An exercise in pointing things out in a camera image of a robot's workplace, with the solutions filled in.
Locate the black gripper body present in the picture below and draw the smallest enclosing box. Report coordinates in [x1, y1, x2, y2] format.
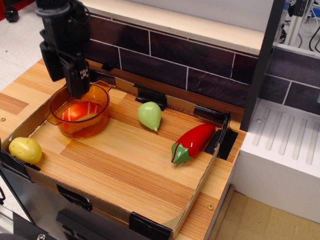
[36, 9, 90, 63]

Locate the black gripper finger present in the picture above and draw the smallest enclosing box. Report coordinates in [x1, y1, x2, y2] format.
[39, 41, 65, 82]
[63, 53, 90, 99]

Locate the orange salmon sushi toy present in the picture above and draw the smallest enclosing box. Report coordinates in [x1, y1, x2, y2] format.
[60, 101, 103, 135]

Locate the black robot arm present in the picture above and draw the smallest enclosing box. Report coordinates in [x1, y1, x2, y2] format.
[35, 0, 91, 99]

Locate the transparent orange plastic pot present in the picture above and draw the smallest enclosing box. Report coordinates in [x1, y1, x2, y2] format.
[45, 80, 112, 139]

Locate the brown cardboard fence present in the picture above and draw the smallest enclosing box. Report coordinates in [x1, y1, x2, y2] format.
[0, 62, 244, 240]

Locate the green toy pear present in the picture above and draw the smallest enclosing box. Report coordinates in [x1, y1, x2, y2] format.
[137, 101, 162, 132]

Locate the yellow toy potato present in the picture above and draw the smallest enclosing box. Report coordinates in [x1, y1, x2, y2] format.
[8, 137, 43, 165]

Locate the red toy chili pepper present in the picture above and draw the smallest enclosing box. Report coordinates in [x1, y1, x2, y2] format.
[171, 123, 216, 164]

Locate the dark brick backsplash panel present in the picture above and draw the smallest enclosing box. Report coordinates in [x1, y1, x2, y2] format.
[85, 14, 320, 114]

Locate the white toy sink drainboard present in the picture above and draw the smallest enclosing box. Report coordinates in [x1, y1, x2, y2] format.
[232, 100, 320, 222]

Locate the dark grey vertical post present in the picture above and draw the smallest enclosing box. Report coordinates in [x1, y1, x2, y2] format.
[240, 0, 285, 132]

